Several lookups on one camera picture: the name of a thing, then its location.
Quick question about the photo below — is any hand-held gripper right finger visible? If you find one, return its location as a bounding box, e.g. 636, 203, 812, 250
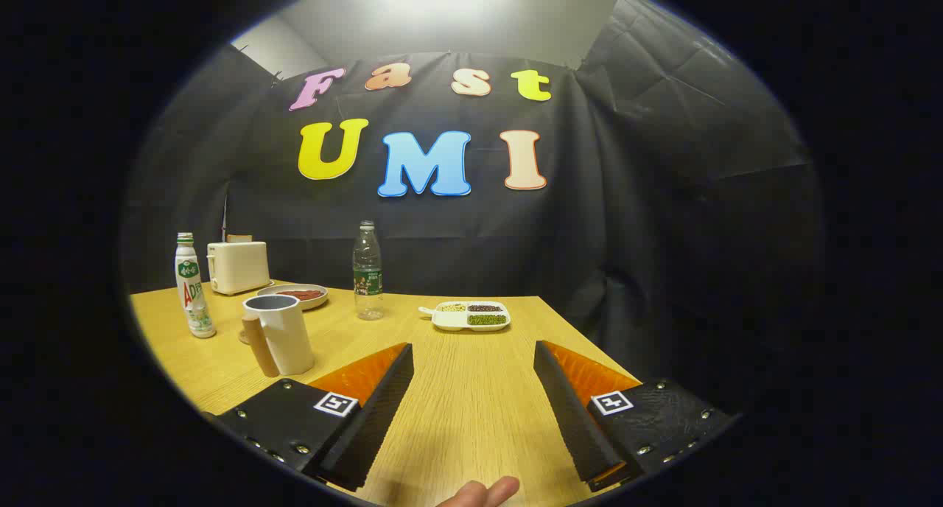
533, 340, 738, 492

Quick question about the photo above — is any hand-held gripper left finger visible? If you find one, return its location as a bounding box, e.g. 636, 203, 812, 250
214, 342, 416, 493

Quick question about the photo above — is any white cup wooden handle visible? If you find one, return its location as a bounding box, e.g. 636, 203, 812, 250
241, 294, 316, 378

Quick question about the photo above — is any white juice bottle green label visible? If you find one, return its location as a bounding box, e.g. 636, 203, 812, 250
175, 232, 217, 339

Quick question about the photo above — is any clear plastic water bottle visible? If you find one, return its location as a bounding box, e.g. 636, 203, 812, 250
352, 220, 385, 321

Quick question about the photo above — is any wooden table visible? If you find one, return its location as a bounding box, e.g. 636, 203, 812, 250
129, 282, 649, 507

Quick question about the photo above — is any white divided dish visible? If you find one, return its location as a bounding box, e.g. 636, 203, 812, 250
418, 301, 512, 333

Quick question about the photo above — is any round white plate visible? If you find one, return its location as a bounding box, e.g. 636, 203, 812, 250
256, 283, 329, 311

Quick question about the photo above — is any cream white toaster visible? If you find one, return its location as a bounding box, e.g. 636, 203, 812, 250
206, 241, 272, 296

